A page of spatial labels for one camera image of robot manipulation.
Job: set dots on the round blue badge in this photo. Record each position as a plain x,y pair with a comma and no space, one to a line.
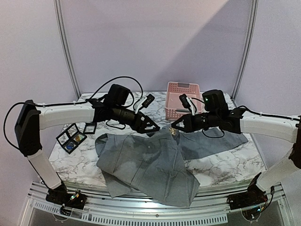
69,146

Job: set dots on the pink perforated plastic basket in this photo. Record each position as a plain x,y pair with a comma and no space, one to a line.
174,108

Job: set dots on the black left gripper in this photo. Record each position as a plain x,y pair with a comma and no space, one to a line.
140,127

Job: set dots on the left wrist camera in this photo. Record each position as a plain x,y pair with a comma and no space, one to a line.
143,102

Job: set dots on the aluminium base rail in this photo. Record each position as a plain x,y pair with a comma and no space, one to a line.
209,208

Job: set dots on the grey button-up shirt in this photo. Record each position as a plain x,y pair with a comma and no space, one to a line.
155,164

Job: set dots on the aluminium corner post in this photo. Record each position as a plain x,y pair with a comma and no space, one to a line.
65,47
246,49

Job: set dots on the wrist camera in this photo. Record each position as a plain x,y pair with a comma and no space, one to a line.
143,102
188,104

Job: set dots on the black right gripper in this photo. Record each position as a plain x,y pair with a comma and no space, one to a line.
189,120

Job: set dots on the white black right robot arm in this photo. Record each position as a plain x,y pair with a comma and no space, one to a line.
242,120

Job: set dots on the round green orange badge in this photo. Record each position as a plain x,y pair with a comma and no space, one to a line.
78,138

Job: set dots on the black frame display box pair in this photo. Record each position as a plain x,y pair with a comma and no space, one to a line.
68,135

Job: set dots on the right aluminium corner post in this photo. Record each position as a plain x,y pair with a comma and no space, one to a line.
246,49

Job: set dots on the left aluminium corner post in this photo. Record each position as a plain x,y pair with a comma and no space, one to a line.
65,47

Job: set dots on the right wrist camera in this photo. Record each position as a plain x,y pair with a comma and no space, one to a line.
188,104

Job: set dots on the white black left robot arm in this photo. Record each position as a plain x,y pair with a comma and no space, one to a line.
35,118

